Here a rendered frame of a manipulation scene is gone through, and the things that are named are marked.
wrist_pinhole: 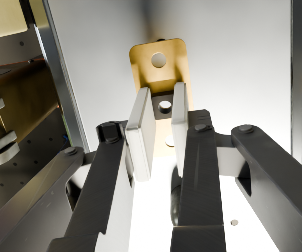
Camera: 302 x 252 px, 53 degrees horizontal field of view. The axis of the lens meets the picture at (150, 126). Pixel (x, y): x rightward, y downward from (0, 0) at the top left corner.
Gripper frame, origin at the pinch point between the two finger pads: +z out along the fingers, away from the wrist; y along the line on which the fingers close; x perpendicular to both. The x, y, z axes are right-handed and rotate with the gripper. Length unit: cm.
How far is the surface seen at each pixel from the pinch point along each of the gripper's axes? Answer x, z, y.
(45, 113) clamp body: -2.0, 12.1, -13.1
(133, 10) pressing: 6.2, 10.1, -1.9
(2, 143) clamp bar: -1.3, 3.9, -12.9
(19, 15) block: 7.5, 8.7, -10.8
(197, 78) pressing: -0.1, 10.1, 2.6
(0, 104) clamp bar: 1.4, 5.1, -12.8
